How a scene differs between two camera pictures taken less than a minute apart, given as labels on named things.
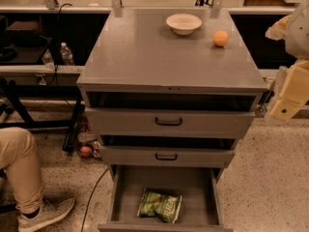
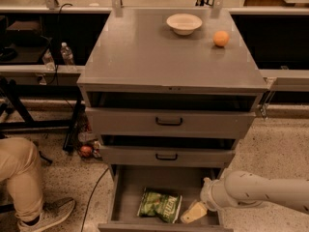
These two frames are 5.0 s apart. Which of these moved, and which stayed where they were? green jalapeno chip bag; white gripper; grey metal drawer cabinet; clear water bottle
Moved: white gripper
Stayed: clear water bottle; green jalapeno chip bag; grey metal drawer cabinet
